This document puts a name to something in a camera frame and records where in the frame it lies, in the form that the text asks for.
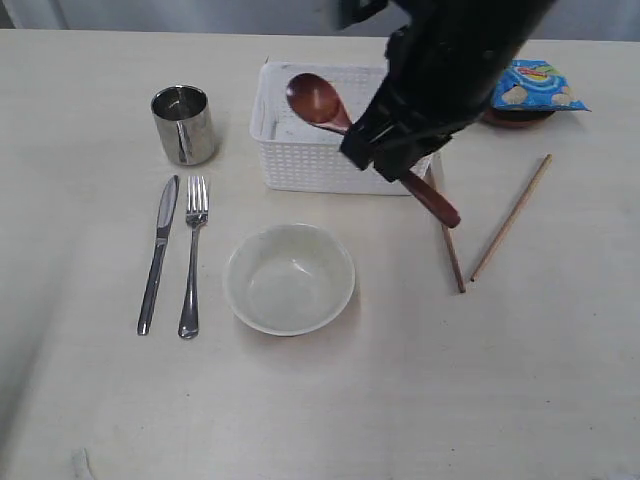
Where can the beige ceramic bowl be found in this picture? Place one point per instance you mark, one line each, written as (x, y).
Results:
(289, 280)

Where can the red-brown wooden spoon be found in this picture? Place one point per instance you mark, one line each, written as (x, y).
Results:
(315, 101)

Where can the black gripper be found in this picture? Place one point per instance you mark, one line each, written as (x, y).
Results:
(443, 67)

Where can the white perforated plastic basket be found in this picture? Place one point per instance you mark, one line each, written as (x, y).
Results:
(295, 156)

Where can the silver table knife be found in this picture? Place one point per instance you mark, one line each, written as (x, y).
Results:
(163, 227)

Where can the brown wooden chopstick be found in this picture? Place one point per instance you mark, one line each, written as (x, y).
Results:
(510, 219)
(448, 240)

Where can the silver fork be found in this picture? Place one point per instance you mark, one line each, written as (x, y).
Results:
(197, 210)

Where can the blue chips bag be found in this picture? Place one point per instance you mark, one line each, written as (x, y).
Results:
(534, 85)

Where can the shiny steel cup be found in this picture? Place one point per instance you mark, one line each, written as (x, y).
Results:
(184, 124)

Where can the brown wooden plate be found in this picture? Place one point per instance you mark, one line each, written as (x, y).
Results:
(514, 119)

